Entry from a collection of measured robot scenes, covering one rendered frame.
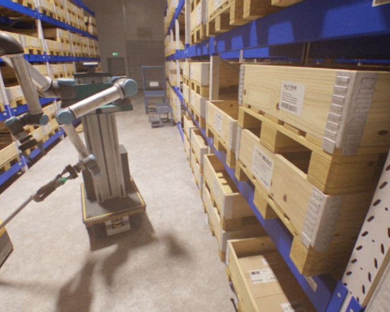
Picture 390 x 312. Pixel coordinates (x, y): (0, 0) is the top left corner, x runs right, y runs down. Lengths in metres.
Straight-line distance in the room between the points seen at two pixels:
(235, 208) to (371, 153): 1.21
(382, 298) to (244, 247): 1.35
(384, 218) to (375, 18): 0.48
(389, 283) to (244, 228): 1.42
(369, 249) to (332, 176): 0.21
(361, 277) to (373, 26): 0.65
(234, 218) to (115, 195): 1.64
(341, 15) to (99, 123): 2.30
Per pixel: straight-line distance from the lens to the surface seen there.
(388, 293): 0.67
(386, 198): 0.70
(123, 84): 2.19
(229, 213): 1.81
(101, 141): 2.69
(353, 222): 0.89
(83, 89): 2.49
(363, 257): 0.80
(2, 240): 3.09
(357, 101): 0.68
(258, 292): 1.76
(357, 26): 0.78
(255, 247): 1.97
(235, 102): 2.30
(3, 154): 4.63
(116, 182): 2.91
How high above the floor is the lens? 1.87
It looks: 23 degrees down
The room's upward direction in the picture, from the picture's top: straight up
